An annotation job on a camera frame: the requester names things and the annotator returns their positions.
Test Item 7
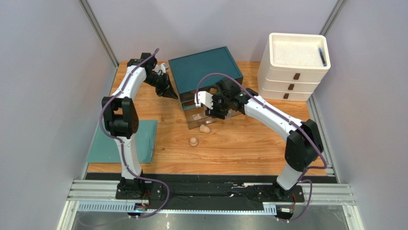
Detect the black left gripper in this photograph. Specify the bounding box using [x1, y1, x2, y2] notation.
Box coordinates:
[144, 72, 179, 100]

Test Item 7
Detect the teal drawer cabinet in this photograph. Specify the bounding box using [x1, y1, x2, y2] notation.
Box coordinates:
[168, 46, 244, 112]

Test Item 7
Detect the eyeshadow palette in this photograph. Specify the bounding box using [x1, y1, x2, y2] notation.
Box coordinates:
[225, 110, 232, 120]

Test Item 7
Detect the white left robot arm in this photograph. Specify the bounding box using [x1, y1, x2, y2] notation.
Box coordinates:
[99, 53, 178, 197]

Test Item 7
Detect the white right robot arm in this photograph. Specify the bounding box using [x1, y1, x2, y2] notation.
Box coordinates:
[194, 79, 324, 191]

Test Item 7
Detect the gourd-shaped beige makeup sponge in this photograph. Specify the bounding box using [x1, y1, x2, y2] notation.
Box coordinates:
[199, 124, 211, 134]

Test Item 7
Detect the round beige makeup sponge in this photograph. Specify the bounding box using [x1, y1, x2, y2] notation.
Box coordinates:
[189, 137, 199, 147]

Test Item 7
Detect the teal mat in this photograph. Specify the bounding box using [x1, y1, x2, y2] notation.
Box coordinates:
[86, 119, 159, 164]

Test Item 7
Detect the white three-drawer organizer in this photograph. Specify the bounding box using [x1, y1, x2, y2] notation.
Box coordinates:
[257, 33, 331, 102]

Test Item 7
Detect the blue pen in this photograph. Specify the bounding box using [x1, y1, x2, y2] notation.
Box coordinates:
[318, 47, 327, 67]

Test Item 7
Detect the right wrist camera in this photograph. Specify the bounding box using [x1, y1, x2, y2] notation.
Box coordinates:
[194, 91, 214, 109]

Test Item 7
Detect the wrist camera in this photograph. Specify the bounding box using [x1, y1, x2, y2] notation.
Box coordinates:
[154, 63, 170, 75]
[194, 91, 214, 109]

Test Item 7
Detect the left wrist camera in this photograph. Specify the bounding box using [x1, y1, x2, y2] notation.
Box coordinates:
[154, 63, 170, 75]

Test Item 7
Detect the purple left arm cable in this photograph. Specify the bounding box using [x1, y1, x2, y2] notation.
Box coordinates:
[99, 48, 171, 219]

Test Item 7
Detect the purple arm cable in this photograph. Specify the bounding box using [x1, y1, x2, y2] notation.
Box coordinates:
[196, 72, 329, 222]
[99, 48, 171, 219]

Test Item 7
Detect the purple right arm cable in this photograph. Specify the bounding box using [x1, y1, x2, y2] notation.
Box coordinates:
[196, 72, 329, 222]

